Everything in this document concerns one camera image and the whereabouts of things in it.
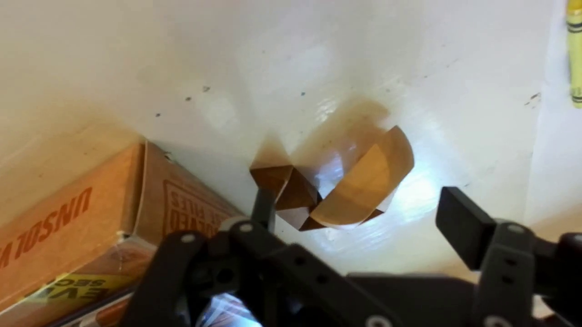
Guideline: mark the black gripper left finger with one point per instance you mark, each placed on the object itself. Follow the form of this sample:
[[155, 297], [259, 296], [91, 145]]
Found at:
[[264, 208]]

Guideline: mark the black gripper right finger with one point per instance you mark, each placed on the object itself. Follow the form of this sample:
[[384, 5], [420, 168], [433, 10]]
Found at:
[[466, 227]]

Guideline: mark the brown Unsolved game box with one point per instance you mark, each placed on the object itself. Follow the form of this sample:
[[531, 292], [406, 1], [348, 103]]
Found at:
[[97, 234]]

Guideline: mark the yellow-green crayon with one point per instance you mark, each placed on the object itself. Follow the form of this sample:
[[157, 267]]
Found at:
[[573, 18]]

